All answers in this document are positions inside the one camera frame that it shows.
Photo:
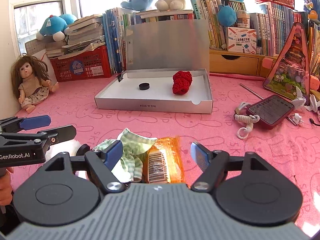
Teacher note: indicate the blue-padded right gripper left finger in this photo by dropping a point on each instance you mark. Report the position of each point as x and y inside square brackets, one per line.
[98, 164]

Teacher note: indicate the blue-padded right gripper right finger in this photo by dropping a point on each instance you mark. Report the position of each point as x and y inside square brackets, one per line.
[214, 165]

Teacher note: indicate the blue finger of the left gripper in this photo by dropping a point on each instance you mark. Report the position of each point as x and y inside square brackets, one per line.
[15, 124]

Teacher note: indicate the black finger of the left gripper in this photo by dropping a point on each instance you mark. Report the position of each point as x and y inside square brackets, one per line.
[60, 134]

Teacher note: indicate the green striped cloth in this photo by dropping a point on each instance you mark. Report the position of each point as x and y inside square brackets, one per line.
[130, 166]

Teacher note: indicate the orange packet with barcode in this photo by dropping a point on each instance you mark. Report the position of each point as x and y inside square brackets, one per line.
[163, 163]

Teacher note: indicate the red crocheted item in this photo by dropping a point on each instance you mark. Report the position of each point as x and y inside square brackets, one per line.
[182, 82]

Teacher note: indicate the white fluffy plush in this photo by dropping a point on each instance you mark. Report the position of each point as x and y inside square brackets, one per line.
[70, 146]

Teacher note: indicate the person's left hand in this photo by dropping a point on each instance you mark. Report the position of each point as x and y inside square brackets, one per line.
[5, 187]

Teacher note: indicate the brown-haired doll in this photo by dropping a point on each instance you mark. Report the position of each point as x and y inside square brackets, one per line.
[30, 81]

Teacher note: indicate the red plastic crate left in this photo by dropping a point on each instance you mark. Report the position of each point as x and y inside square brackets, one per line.
[87, 65]

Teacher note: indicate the red-cased smartphone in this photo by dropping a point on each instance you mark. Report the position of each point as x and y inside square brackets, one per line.
[272, 111]

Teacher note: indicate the metal straw rod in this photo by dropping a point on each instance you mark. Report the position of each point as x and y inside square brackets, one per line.
[251, 91]

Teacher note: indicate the black round puck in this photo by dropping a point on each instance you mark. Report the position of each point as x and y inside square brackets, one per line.
[144, 86]

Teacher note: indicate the blue Doraemon plush left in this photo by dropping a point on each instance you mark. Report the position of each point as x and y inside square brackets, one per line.
[56, 27]

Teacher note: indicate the stack of worn books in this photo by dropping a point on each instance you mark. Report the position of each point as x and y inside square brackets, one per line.
[85, 34]

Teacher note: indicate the white origami crane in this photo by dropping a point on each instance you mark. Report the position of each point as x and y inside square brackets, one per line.
[299, 101]

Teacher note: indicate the wooden drawer shelf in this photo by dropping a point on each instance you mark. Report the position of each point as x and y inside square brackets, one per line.
[226, 62]

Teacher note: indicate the silver cardboard box with lid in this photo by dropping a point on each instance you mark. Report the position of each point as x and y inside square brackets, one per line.
[155, 51]

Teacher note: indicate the pink triangular toy house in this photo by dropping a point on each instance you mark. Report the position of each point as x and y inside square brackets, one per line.
[291, 69]

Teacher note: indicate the row of blue books left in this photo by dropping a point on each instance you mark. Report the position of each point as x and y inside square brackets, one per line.
[114, 31]

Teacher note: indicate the white label printer box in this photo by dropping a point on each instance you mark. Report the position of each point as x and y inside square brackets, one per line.
[241, 40]

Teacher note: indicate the blue plush ball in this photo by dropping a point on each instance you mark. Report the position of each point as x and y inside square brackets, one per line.
[227, 16]

